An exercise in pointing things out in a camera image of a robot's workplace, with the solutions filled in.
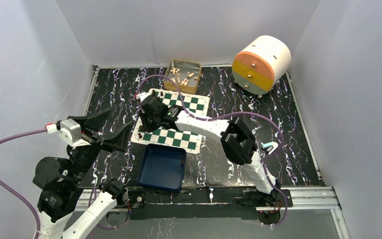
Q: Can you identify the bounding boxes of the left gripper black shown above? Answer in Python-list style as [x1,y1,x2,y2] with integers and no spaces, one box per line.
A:
[69,107,133,182]

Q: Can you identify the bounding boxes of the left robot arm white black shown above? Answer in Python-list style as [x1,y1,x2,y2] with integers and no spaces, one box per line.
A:
[33,109,133,239]

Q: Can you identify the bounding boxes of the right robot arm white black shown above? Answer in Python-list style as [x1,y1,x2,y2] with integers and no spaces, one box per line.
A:
[135,93,280,207]

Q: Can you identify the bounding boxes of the green white chess board mat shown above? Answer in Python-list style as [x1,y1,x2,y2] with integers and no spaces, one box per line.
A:
[131,88,210,154]

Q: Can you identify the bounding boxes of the light wooden chess pieces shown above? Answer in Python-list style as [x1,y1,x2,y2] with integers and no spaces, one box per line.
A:
[166,68,199,87]

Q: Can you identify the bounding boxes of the blue plastic tray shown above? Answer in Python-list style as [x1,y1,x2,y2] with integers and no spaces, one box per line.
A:
[137,144,187,192]

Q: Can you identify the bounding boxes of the gold metal tin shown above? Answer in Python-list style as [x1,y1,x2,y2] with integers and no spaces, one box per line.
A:
[163,59,202,94]

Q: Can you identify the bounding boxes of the black base bar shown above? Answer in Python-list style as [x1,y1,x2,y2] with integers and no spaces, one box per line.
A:
[107,186,293,223]

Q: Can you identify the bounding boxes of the small white clip object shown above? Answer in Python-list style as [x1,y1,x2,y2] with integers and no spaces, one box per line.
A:
[262,141,279,155]

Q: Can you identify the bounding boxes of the round mini drawer cabinet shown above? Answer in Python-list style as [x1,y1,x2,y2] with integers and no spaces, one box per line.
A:
[232,35,291,98]

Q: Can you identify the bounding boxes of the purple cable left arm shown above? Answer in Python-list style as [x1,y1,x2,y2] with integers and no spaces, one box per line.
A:
[0,127,131,239]

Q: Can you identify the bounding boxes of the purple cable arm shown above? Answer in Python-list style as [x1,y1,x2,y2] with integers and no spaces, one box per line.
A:
[135,75,289,228]
[0,127,131,239]

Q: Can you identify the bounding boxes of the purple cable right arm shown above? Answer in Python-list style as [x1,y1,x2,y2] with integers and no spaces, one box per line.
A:
[135,75,289,228]

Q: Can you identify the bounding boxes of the aluminium rail frame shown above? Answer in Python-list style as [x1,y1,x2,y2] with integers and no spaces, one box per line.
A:
[38,66,350,239]

